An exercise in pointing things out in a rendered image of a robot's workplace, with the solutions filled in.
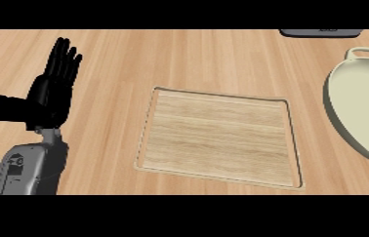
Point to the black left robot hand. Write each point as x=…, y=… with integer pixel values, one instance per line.
x=50, y=98

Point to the pale wooden tray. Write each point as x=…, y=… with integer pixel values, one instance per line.
x=219, y=135

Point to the cream pot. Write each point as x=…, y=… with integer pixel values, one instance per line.
x=350, y=98

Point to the dark grey appliance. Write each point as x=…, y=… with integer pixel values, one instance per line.
x=320, y=32

